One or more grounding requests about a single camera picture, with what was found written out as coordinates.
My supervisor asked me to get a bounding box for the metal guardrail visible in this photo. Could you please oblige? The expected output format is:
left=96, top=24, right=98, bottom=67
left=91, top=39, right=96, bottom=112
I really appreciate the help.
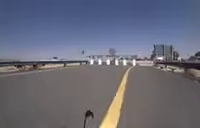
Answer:
left=0, top=59, right=89, bottom=70
left=156, top=60, right=200, bottom=72

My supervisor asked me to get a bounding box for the row of white barriers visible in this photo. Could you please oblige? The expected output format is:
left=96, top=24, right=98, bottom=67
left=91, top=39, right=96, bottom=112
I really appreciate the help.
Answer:
left=87, top=58, right=155, bottom=67

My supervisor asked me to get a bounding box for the grey building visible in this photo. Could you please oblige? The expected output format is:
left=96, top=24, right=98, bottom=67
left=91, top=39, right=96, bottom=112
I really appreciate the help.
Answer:
left=151, top=43, right=180, bottom=62

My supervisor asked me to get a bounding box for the robot's own part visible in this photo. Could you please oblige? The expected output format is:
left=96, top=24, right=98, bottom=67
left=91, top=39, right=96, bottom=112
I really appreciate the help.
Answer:
left=83, top=109, right=95, bottom=128

